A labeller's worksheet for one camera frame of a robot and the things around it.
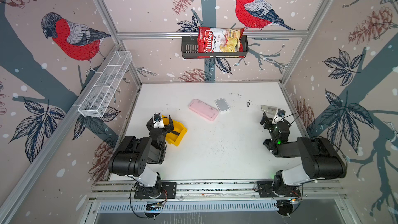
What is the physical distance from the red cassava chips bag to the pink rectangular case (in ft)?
1.13

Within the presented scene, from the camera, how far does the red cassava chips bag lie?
87cm

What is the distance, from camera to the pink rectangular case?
39.7 inches
